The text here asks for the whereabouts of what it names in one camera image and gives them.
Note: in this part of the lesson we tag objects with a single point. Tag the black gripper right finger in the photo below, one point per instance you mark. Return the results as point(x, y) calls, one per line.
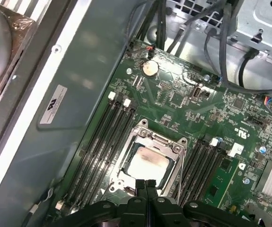
point(164, 212)

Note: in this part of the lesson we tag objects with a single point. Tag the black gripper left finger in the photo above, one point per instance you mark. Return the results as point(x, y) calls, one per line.
point(135, 212)

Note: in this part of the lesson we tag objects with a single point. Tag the silver square CPU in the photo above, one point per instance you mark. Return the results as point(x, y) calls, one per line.
point(147, 163)

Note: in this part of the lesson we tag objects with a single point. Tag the metal socket cover frame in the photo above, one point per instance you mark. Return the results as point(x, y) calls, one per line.
point(159, 138)

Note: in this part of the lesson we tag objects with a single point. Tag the CPU socket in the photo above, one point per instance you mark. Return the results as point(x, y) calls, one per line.
point(116, 182)

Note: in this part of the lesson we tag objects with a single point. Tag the RAM slot with white clips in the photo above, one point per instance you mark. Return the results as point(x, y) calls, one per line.
point(85, 151)
point(197, 170)
point(105, 151)

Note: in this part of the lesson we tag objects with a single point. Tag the green RAM stick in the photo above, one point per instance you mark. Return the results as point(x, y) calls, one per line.
point(223, 184)

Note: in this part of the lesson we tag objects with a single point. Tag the green motherboard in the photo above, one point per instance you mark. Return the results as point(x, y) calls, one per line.
point(173, 108)

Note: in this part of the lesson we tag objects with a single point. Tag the silver internal USB port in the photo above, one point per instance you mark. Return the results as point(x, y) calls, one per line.
point(196, 92)

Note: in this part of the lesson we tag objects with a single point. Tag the white label sticker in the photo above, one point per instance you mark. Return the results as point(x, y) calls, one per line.
point(53, 104)

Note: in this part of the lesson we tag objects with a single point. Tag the round coin cell battery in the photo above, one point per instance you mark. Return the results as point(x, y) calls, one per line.
point(150, 68)

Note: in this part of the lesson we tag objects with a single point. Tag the black open PC case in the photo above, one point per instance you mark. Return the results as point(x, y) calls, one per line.
point(83, 59)

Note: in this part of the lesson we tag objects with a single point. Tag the silver metal drive cage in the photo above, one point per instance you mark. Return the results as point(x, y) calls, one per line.
point(263, 19)

